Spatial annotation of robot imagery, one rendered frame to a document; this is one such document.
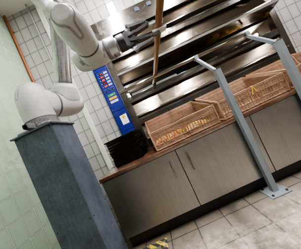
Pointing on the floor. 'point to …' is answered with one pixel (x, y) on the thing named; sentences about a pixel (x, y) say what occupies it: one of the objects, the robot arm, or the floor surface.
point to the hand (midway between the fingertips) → (157, 26)
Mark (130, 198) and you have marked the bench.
